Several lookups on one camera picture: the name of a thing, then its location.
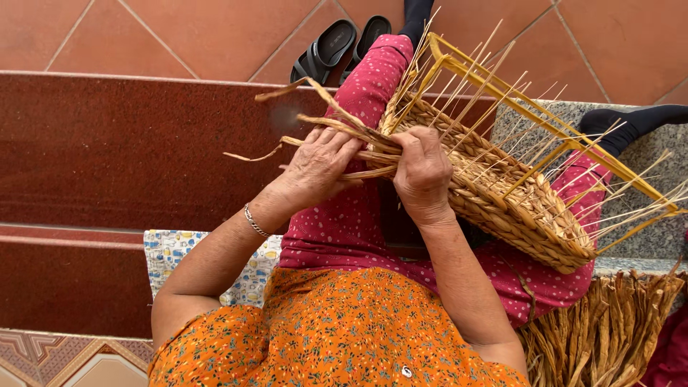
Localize person's right hand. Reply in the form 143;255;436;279
390;126;458;228

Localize person's left hand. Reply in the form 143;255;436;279
277;126;366;209

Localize dried straw strands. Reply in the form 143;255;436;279
223;76;403;181

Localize woven straw basket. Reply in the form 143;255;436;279
376;6;688;275

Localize pink dotted trousers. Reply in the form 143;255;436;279
277;34;615;330

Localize black sandal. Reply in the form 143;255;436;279
339;15;392;86
290;19;358;86

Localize black sock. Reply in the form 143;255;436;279
578;104;688;159
399;0;435;50

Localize orange floral blouse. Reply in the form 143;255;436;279
147;267;531;387

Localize patterned seat cushion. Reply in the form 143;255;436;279
143;229;285;309

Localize bundle of dried straw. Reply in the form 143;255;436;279
515;262;688;387

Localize dark red cloth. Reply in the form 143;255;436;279
639;305;688;387

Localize silver bracelet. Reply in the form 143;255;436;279
243;202;273;239

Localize yellow metal frame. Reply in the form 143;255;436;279
394;32;687;257

